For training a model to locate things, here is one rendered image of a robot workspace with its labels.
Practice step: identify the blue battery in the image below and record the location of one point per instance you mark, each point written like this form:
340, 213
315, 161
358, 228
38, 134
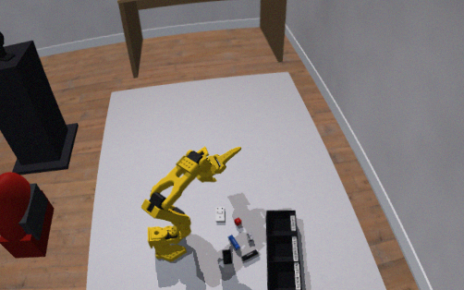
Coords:
234, 242

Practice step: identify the white domino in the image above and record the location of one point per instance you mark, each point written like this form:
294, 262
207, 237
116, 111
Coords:
220, 214

